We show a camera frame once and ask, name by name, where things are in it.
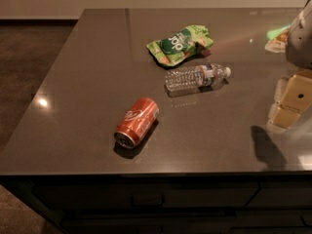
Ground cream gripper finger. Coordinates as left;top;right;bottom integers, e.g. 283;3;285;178
271;69;312;129
274;77;289;102

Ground red coke can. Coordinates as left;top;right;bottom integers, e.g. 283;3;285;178
114;97;159;149

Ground green and tan snack bag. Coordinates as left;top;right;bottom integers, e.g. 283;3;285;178
264;25;290;54

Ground clear plastic water bottle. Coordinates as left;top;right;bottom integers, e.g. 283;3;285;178
165;63;232;92

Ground dark cabinet drawers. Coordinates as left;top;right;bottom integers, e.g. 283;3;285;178
1;175;312;234

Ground green chip bag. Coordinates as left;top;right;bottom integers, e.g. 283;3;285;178
146;24;214;68

